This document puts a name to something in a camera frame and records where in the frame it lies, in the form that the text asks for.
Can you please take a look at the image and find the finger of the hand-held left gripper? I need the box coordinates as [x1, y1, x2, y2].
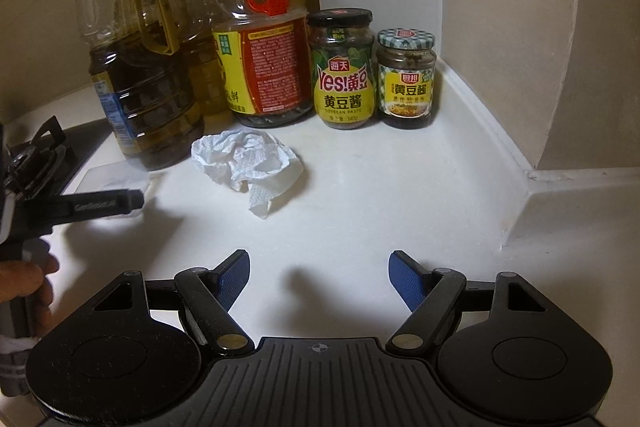
[120, 188, 146, 219]

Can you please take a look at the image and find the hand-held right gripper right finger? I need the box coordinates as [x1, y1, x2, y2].
[386, 250, 546, 353]

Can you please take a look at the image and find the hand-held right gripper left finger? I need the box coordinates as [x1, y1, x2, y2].
[95, 250, 256, 354]

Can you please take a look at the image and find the clear plastic bag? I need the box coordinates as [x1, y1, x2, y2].
[80, 157, 151, 220]

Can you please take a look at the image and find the white tissue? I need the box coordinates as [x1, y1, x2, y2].
[191, 130, 305, 220]

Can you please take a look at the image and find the person's left hand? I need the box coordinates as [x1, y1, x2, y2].
[0, 254, 60, 337]

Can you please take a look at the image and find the black gas stove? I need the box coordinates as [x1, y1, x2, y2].
[0, 117, 116, 208]

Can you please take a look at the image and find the dark oil bottle blue label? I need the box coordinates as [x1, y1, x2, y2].
[75, 0, 206, 172]

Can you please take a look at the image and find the yellow oil bottle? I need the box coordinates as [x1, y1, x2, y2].
[155, 0, 236, 128]

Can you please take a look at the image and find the checkered-lid paste jar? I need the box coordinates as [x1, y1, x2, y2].
[376, 28, 436, 128]

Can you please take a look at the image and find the black-lidded paste jar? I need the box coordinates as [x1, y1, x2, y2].
[306, 8, 376, 128]

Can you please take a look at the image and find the red-handled sauce bottle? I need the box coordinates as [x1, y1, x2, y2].
[204, 0, 313, 128]

